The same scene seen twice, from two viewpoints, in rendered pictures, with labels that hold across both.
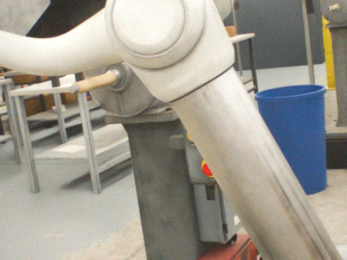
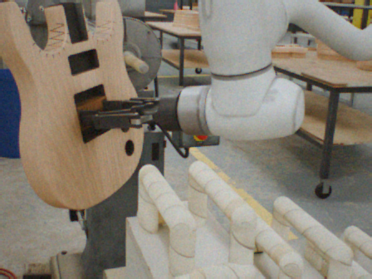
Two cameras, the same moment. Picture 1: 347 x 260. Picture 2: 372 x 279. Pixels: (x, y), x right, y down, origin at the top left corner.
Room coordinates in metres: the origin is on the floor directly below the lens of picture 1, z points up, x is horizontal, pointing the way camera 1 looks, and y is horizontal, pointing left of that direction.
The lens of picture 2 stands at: (0.70, 1.16, 1.47)
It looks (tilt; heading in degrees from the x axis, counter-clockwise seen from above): 17 degrees down; 312
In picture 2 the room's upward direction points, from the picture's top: 2 degrees clockwise
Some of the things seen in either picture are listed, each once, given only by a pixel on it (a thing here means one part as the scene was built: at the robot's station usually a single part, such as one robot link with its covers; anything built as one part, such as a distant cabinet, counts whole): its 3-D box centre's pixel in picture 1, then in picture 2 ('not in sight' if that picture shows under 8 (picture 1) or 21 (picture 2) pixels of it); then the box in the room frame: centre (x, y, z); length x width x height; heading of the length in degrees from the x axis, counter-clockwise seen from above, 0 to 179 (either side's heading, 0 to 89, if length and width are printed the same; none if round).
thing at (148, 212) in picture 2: not in sight; (148, 203); (1.19, 0.69, 1.15); 0.03 x 0.03 x 0.09
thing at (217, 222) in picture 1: (212, 156); (149, 125); (2.05, -0.11, 0.93); 0.15 x 0.10 x 0.55; 152
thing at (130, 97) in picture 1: (150, 66); (116, 50); (2.06, 0.04, 1.25); 0.41 x 0.27 x 0.26; 152
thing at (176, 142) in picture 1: (199, 141); not in sight; (1.90, -0.07, 1.02); 0.19 x 0.04 x 0.04; 62
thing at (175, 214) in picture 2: not in sight; (163, 197); (1.12, 0.73, 1.20); 0.20 x 0.03 x 0.03; 151
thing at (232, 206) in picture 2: not in sight; (218, 191); (1.08, 0.66, 1.20); 0.20 x 0.03 x 0.03; 151
